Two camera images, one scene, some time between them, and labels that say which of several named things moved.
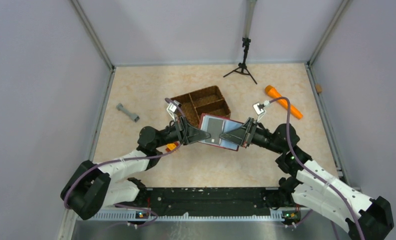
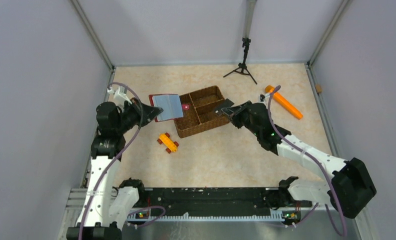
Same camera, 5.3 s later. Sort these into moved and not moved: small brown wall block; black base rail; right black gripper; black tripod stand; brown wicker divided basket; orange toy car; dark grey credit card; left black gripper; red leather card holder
Moved: right black gripper; dark grey credit card; red leather card holder; left black gripper
Not moved: orange toy car; small brown wall block; brown wicker divided basket; black base rail; black tripod stand
